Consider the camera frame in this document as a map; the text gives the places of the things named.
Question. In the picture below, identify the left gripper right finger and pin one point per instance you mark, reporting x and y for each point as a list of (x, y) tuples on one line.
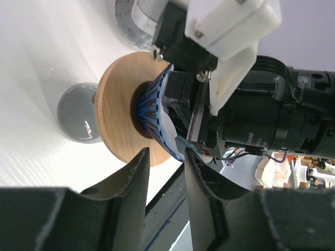
[(225, 216)]

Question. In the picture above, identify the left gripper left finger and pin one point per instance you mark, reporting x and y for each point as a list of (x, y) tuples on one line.
[(106, 216)]

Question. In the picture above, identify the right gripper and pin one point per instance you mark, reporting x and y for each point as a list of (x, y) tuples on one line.
[(275, 107)]

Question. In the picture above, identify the grey glass carafe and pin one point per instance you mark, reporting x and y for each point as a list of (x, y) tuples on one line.
[(76, 113)]

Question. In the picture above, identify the blue plastic dripper cone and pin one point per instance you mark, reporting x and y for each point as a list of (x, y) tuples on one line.
[(148, 105)]

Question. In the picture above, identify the glass coffee server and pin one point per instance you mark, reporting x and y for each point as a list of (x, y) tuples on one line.
[(135, 21)]

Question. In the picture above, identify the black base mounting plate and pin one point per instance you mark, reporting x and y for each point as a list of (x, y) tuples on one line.
[(166, 214)]

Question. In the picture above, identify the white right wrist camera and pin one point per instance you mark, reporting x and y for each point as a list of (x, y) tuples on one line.
[(230, 30)]

